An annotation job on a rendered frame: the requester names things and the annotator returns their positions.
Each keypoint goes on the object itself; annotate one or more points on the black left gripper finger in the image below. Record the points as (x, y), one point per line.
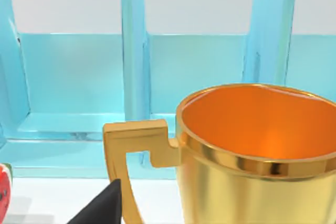
(107, 205)

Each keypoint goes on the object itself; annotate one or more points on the gold trophy cup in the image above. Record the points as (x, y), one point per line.
(252, 171)

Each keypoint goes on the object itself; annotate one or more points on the red watermelon slice toy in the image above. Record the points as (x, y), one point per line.
(4, 190)

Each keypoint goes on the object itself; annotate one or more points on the light blue rack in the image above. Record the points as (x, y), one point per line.
(78, 77)

